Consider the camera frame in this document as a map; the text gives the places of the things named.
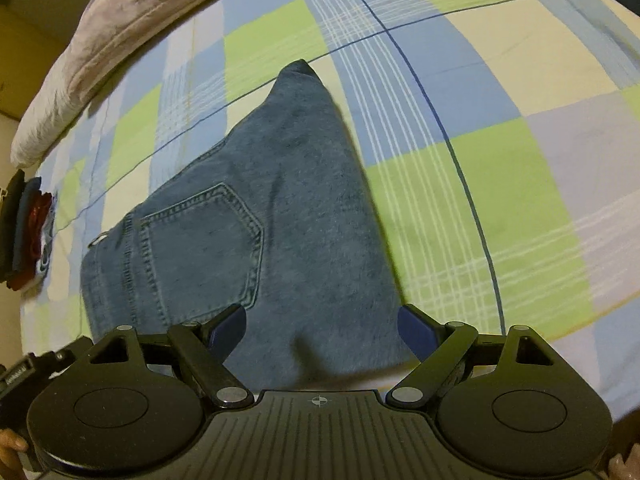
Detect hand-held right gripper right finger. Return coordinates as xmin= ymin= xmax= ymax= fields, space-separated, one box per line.
xmin=385 ymin=304 xmax=556 ymax=408

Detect red folded garment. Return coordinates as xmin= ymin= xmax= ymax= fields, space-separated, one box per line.
xmin=27 ymin=192 xmax=53 ymax=256

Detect black folded garment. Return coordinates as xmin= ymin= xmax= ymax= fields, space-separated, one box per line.
xmin=0 ymin=170 xmax=26 ymax=286

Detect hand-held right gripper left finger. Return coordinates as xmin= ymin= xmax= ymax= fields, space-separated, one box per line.
xmin=87 ymin=304 xmax=253 ymax=408

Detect person's left hand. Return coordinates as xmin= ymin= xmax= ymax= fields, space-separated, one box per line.
xmin=0 ymin=427 xmax=31 ymax=480

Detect large grey pillow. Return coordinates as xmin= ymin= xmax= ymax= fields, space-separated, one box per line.
xmin=10 ymin=0 xmax=286 ymax=170

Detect blue denim jeans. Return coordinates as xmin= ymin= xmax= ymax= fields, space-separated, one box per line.
xmin=80 ymin=59 xmax=426 ymax=393

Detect checkered bedsheet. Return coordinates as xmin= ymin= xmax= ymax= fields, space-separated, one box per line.
xmin=20 ymin=0 xmax=640 ymax=411

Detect blue printed folded garment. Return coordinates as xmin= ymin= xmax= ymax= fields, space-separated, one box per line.
xmin=37 ymin=190 xmax=58 ymax=278

